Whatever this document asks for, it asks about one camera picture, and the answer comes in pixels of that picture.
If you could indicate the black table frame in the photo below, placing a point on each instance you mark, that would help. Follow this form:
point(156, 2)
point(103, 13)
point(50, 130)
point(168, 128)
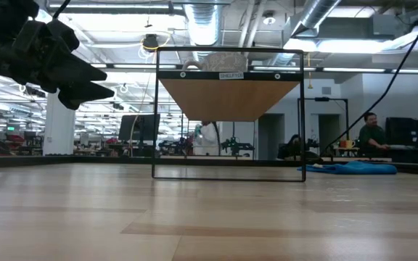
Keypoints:
point(85, 160)

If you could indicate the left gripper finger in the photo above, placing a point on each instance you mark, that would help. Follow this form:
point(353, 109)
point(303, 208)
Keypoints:
point(74, 70)
point(82, 93)

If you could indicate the white room pillar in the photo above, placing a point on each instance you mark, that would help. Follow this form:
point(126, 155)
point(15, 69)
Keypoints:
point(59, 127)

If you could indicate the blue cloth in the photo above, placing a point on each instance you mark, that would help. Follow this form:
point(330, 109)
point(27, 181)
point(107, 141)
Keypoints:
point(354, 168)

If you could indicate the black storage cases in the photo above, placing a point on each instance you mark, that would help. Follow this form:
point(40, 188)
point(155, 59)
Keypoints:
point(412, 132)

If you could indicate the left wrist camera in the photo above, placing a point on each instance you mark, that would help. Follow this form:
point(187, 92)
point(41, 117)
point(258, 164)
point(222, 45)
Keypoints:
point(45, 36)

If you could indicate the dark background monitor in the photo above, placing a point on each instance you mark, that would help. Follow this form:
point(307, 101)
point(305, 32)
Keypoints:
point(136, 127)

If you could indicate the wooden shelf with black frame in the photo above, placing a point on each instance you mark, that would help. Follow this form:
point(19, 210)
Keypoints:
point(227, 98)

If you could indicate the black background stand frame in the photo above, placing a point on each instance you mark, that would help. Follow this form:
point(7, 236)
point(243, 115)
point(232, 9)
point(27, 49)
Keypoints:
point(347, 119)

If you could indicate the green background robot arm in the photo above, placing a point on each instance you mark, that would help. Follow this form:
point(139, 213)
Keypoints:
point(236, 145)

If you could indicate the person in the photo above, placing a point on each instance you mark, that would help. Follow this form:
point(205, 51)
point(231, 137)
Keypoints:
point(207, 139)
point(292, 146)
point(370, 136)

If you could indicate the silver ceiling duct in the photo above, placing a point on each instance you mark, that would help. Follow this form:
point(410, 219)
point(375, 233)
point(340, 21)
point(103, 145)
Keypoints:
point(318, 11)

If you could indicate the grey floral ceramic mug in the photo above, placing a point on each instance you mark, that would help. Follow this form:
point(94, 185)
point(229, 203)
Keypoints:
point(223, 62)

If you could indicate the black ceiling camera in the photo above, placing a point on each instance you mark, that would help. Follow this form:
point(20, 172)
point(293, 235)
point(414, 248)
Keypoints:
point(151, 41)

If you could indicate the orange background mug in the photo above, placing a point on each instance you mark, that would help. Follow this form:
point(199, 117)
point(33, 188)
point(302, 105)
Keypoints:
point(347, 144)

